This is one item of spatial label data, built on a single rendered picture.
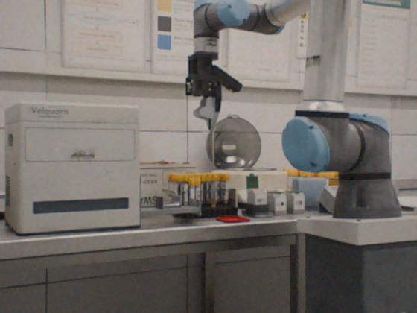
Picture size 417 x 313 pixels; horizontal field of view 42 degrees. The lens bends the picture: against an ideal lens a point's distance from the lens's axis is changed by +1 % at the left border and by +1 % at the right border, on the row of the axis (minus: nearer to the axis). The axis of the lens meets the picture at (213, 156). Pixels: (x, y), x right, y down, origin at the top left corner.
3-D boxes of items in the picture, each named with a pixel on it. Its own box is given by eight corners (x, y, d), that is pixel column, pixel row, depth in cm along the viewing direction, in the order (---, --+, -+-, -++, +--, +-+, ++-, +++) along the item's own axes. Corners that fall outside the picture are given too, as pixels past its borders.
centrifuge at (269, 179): (232, 209, 172) (232, 171, 172) (205, 200, 200) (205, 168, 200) (301, 207, 179) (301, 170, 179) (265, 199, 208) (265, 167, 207)
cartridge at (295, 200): (293, 214, 160) (293, 191, 160) (284, 212, 164) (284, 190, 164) (304, 213, 162) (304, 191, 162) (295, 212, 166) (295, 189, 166)
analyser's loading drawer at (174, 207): (125, 220, 132) (125, 198, 132) (117, 217, 138) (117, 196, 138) (201, 215, 141) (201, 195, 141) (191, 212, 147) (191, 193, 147)
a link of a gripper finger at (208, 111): (196, 130, 153) (196, 97, 153) (215, 130, 155) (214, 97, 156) (201, 128, 150) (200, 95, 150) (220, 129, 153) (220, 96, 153)
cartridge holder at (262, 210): (256, 217, 151) (256, 205, 151) (241, 214, 159) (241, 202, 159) (272, 217, 153) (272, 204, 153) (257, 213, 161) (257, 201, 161)
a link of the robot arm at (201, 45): (211, 43, 160) (225, 38, 152) (211, 59, 160) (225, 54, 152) (188, 41, 156) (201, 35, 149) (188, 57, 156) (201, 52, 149)
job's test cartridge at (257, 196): (255, 212, 153) (255, 189, 153) (246, 210, 157) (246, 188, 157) (266, 211, 155) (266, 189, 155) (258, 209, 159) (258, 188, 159)
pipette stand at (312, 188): (301, 211, 167) (301, 179, 167) (290, 209, 174) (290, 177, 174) (328, 210, 171) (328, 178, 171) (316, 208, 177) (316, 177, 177)
